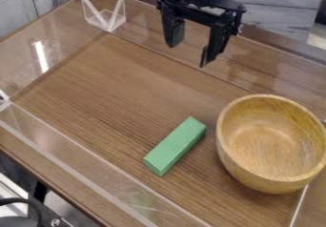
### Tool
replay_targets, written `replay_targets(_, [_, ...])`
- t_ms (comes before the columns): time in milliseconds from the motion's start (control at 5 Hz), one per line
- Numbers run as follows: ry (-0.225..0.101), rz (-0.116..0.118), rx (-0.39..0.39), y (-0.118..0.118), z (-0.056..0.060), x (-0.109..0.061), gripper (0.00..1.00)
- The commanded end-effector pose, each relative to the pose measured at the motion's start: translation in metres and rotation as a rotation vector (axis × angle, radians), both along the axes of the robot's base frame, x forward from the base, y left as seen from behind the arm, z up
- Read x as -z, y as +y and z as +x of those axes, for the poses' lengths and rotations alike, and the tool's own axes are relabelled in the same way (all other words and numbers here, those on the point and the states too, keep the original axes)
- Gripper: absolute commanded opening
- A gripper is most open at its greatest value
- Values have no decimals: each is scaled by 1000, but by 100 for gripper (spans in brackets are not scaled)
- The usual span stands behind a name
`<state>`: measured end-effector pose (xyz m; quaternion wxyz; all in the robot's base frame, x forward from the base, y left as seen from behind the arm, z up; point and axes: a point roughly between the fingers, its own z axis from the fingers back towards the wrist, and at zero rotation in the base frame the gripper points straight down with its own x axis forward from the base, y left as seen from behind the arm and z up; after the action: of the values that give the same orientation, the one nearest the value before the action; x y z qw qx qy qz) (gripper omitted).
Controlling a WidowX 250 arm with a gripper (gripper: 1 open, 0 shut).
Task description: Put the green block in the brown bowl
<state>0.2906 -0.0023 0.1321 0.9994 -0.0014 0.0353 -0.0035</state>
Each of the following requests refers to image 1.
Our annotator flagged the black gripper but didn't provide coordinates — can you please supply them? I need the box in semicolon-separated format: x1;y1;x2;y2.
158;0;246;68

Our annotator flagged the green rectangular block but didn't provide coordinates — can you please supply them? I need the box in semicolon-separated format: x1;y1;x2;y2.
143;117;206;176

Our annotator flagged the brown wooden bowl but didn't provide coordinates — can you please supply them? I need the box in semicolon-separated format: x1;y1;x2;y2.
215;94;326;194

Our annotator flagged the black table leg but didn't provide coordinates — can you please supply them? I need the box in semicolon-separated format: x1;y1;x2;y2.
30;180;48;203

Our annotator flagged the black cable bottom left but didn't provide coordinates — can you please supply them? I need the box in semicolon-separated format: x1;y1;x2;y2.
0;197;46;227

